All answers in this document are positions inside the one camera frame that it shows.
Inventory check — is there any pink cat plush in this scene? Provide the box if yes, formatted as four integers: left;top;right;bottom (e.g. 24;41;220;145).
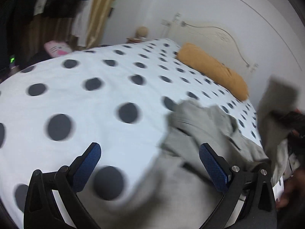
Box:
44;40;72;58

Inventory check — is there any white polka dot bed sheet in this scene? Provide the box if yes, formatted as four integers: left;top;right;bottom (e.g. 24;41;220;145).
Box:
0;38;284;229

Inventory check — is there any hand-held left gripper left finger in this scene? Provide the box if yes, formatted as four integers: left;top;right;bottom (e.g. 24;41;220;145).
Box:
23;142;102;229

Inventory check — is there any yellow curtain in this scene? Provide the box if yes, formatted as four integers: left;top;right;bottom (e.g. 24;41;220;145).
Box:
85;0;122;49

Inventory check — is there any dark device with green light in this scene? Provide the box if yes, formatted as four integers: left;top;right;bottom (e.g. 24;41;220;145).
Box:
0;52;20;72

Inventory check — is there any cream headboard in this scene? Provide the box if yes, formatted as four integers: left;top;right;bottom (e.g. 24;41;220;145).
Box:
164;21;261;83

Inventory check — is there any round beige doll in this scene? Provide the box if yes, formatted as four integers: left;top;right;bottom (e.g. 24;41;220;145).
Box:
135;26;150;41

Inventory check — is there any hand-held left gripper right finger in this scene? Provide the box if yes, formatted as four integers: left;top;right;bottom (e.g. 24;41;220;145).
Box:
199;143;278;229

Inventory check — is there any white hanging garment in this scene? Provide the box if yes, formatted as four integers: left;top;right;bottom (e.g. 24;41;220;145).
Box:
71;2;93;46

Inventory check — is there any orange pillow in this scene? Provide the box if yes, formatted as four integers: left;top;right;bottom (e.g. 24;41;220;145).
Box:
176;43;250;102

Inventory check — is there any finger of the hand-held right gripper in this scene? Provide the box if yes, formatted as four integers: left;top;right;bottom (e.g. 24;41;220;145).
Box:
272;110;305;130

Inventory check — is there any grey garment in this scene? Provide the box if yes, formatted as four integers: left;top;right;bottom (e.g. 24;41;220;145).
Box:
94;76;301;229

